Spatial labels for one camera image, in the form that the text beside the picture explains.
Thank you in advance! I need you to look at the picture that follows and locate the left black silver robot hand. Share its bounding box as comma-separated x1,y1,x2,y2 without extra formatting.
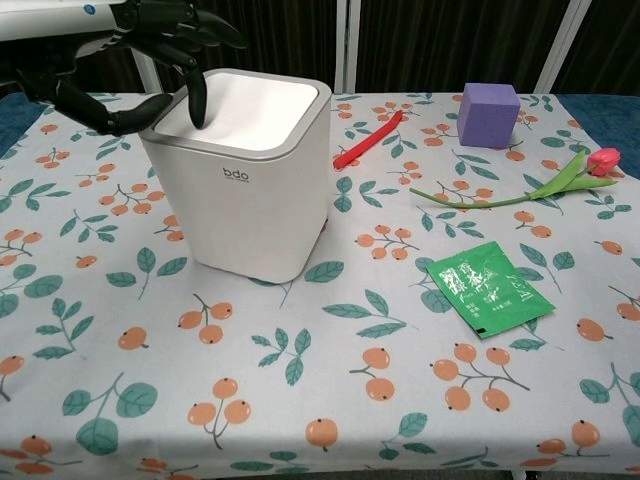
14,0,249,136

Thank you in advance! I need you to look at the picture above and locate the white trash bin lid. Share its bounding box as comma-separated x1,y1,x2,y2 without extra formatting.
154,72,321,151

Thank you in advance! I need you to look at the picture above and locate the white plastic bin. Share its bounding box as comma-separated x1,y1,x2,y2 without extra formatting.
141,69,334,285

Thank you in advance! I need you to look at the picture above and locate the red plastic strip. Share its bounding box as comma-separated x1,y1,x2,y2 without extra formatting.
332,110,405,171

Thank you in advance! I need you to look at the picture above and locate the dark ribbed partition panel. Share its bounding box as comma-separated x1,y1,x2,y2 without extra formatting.
0,0,640,99

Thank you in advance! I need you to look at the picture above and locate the purple foam cube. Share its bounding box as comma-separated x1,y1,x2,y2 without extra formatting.
457,82,521,149

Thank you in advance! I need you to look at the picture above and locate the green sachet packet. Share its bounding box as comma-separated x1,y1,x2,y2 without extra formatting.
425,240,557,341

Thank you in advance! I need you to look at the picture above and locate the pink tulip with green stem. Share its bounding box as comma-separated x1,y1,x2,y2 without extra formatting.
409,147,622,210

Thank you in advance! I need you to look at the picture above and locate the aluminium partition post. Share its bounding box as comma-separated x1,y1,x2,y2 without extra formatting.
333,0,361,95
130,47,162,95
532,0,589,95

